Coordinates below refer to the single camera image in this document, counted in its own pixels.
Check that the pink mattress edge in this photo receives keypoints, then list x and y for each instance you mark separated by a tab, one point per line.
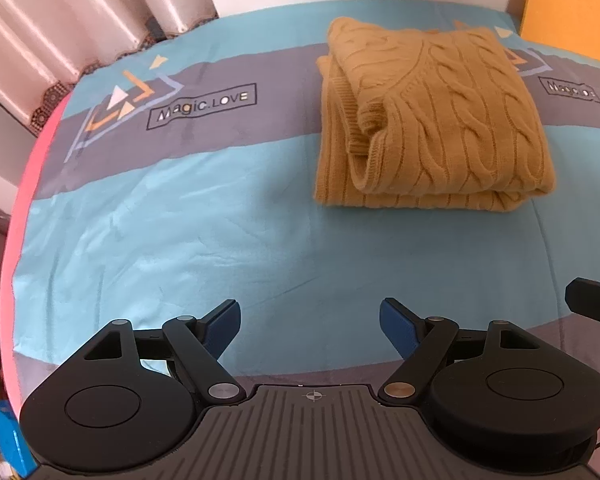
27	180

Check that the white pleated curtain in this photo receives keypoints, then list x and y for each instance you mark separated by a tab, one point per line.
80	15

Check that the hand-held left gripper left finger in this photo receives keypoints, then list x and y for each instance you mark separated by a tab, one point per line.
225	324

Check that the blue box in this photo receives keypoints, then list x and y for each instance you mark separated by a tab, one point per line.
12	435

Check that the blue and grey printed bedsheet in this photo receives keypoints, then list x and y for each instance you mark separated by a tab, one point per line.
180	235

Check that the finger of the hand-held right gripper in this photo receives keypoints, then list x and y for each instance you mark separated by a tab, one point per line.
592	297

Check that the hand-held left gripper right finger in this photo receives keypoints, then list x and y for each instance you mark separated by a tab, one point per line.
397	329

